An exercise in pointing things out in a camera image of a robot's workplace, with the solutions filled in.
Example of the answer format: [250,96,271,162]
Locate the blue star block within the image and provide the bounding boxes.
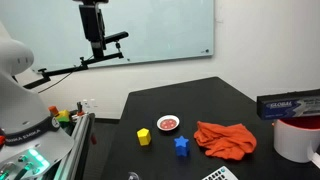
[173,135,191,158]

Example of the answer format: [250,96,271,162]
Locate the yellow pentagon block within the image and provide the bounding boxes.
[136,127,152,147]

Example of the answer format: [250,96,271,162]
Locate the small orange toy block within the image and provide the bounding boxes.
[48,105,60,117]

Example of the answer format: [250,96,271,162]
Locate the small white red dish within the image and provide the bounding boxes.
[156,114,181,132]

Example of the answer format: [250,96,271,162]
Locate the glass whiteboard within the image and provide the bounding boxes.
[0,0,215,73]

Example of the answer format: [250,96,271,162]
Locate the black clamp red base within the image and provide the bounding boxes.
[76,101,86,117]

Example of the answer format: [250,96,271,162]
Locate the orange cloth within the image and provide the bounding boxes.
[193,120,258,161]

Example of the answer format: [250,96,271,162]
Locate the clear glass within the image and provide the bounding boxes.
[127,171,143,180]

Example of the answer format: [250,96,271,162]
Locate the white remote control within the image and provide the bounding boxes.
[201,165,239,180]

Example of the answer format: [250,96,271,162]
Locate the dark blue foil box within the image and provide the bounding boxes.
[256,88,320,121]

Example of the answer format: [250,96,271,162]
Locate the white mug red inside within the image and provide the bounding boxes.
[273,116,320,169]

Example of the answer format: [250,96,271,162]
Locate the aluminium frame rail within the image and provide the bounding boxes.
[53,112,98,180]

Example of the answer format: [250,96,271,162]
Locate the black camera on stand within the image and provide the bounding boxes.
[73,0,109,61]

